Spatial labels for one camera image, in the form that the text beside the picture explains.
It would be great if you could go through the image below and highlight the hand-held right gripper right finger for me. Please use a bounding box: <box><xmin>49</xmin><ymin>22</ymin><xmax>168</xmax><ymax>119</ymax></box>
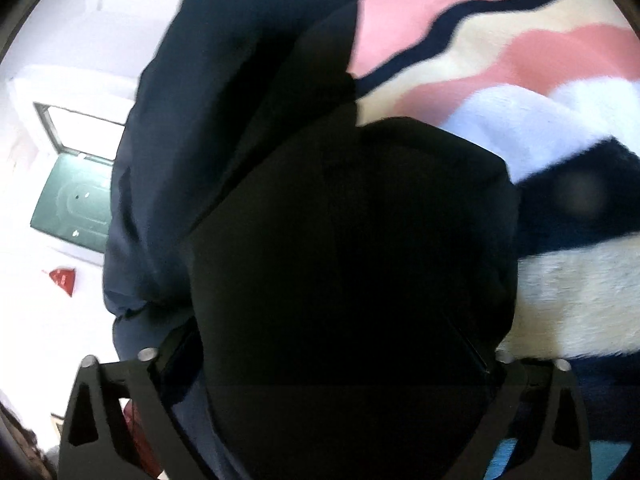
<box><xmin>472</xmin><ymin>352</ymin><xmax>594</xmax><ymax>480</ymax></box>

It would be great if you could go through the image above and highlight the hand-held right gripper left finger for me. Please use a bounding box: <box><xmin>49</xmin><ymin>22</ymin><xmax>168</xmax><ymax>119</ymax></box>
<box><xmin>58</xmin><ymin>349</ymin><xmax>207</xmax><ymax>480</ymax></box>

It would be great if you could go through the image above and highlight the dark navy padded jacket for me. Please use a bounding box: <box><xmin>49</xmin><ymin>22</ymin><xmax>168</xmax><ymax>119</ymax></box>
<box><xmin>102</xmin><ymin>0</ymin><xmax>522</xmax><ymax>480</ymax></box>

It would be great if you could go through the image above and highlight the red triangular object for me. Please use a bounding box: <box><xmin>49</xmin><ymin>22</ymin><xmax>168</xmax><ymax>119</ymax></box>
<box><xmin>43</xmin><ymin>268</ymin><xmax>78</xmax><ymax>297</ymax></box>

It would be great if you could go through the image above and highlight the green door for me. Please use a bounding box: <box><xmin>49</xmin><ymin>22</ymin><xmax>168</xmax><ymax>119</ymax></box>
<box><xmin>30</xmin><ymin>152</ymin><xmax>114</xmax><ymax>257</ymax></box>

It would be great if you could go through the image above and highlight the bright window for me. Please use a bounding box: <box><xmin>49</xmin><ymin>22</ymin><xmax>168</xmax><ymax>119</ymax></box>
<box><xmin>33</xmin><ymin>102</ymin><xmax>126</xmax><ymax>162</ymax></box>

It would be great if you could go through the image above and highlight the striped cartoon print blanket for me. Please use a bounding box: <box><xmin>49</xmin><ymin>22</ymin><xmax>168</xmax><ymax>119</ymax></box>
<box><xmin>337</xmin><ymin>0</ymin><xmax>640</xmax><ymax>480</ymax></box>

